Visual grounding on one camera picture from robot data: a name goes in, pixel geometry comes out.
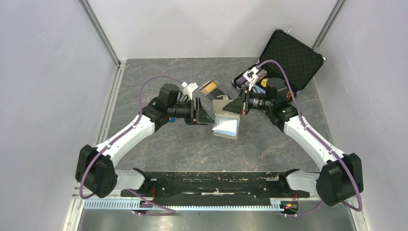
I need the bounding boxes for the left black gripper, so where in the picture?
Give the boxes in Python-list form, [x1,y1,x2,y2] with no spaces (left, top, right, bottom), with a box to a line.
[168,97,214,126]

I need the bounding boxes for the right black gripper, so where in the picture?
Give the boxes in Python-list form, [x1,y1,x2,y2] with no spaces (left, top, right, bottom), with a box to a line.
[224,86,274,115]

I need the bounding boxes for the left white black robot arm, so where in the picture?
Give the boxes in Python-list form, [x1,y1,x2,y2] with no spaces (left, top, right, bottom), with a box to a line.
[75,82,214,199]

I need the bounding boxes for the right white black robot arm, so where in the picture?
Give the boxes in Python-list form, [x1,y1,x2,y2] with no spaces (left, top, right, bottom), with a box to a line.
[223,78,364,211]

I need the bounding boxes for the orange blue small object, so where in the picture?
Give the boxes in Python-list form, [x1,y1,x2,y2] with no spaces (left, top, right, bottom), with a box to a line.
[168,117,176,123]

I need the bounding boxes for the yellow dealer chip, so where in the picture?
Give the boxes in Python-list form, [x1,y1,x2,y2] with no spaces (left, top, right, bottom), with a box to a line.
[260,78,268,88]

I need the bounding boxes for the purple poker chip row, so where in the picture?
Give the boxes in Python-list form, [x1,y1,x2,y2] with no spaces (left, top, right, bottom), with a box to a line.
[232,69,268,90]

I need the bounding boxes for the black poker chip case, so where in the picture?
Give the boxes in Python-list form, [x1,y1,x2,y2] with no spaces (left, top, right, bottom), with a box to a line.
[248,29,326,94]

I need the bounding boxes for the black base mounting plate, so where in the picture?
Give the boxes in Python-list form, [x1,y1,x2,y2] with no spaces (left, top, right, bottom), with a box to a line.
[135,171,310,206]

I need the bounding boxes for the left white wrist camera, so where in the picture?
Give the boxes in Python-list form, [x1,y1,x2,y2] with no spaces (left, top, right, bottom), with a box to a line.
[181,82,198,100]

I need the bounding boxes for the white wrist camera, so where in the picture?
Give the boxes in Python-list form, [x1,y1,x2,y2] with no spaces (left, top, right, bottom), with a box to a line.
[242,66,259,91]
[181,82,198,100]

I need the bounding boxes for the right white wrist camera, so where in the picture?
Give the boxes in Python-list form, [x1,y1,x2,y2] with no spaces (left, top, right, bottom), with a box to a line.
[242,66,259,91]

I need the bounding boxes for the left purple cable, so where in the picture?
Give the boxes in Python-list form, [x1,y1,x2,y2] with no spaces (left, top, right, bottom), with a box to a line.
[78,75,189,217]

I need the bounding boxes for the purple cable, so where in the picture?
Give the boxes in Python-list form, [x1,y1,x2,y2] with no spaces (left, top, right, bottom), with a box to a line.
[255,59,364,218]
[78,75,189,217]

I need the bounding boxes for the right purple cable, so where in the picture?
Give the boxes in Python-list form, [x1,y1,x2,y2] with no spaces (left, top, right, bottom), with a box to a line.
[255,59,364,218]

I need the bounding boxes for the aluminium frame rail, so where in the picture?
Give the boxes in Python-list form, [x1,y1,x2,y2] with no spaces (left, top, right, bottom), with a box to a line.
[55,0,120,231]

